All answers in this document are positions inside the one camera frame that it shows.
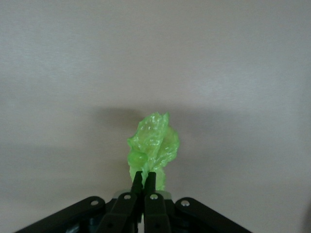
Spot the green lettuce leaf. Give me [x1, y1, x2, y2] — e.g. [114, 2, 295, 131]
[126, 111, 180, 192]

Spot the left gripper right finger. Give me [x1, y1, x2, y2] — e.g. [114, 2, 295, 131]
[143, 171, 253, 233]

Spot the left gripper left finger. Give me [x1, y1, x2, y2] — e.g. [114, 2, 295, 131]
[13, 171, 144, 233]

